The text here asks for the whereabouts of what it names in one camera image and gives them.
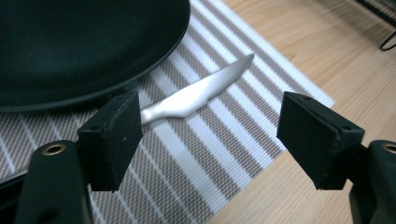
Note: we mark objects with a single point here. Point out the black round plate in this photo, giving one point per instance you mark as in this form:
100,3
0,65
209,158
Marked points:
84,46

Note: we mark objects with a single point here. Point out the silver table knife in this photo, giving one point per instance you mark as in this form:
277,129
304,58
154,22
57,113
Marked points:
199,91

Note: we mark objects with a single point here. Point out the striped woven placemat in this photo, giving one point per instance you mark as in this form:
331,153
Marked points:
193,137

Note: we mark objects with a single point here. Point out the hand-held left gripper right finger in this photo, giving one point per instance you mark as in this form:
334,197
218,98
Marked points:
314,143

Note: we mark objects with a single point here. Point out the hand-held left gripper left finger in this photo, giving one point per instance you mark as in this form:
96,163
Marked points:
109,141

